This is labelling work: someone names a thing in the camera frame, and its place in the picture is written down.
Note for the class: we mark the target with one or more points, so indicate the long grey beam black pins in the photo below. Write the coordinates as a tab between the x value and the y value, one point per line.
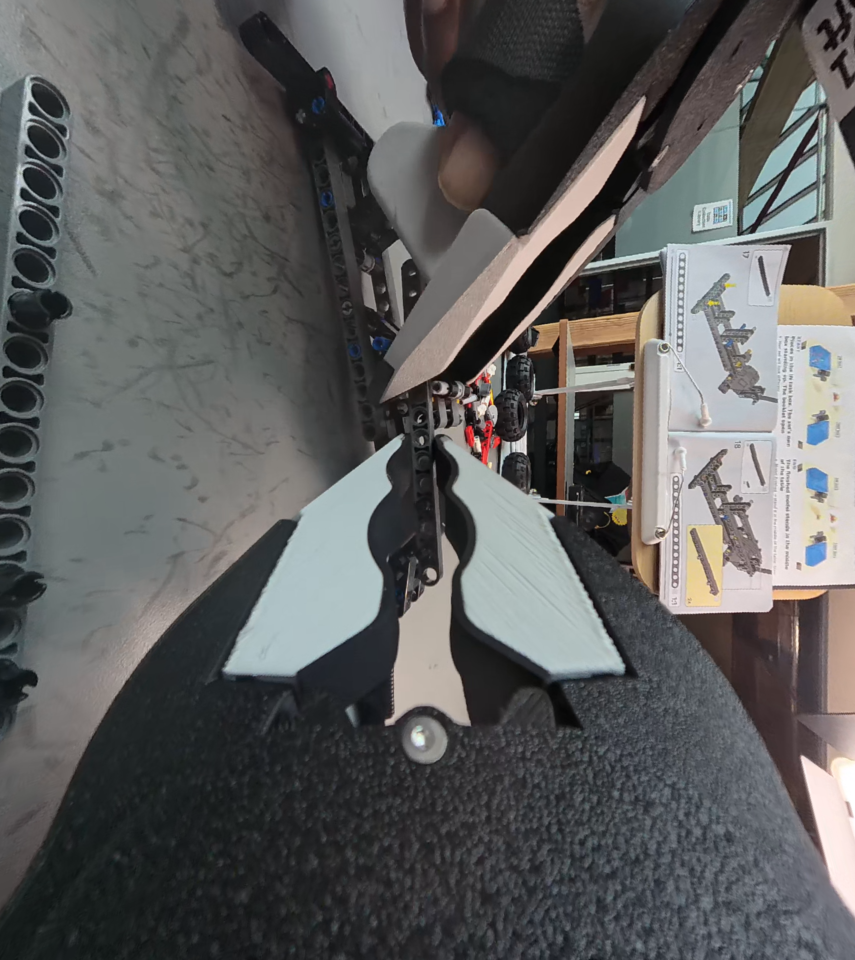
15	420

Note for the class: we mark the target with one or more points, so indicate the person's left hand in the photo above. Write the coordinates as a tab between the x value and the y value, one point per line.
502	75

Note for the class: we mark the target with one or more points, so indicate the pile of red white pieces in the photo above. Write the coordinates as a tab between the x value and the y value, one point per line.
481	427

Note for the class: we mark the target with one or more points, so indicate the toy truck chassis assembly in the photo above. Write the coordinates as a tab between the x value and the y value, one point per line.
334	225

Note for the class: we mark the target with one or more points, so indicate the small wall sign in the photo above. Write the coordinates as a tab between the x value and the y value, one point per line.
712	215

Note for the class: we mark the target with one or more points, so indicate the wooden book stand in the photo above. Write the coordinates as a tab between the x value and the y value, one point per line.
810	304

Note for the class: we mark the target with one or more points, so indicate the black toy tyre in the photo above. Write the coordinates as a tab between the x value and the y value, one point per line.
527	341
517	472
520	375
510	415

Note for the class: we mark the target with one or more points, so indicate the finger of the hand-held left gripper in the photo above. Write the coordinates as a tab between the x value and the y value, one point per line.
487	300
577	262

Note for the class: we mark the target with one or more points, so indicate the open instruction booklet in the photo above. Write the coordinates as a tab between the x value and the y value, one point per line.
727	375

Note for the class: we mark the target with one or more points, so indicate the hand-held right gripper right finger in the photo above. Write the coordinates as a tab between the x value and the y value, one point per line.
540	592

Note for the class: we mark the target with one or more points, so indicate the printed paper sheet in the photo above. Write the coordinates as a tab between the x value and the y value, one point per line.
847	450

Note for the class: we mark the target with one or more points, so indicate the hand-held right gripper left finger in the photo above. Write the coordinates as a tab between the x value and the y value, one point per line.
307	592

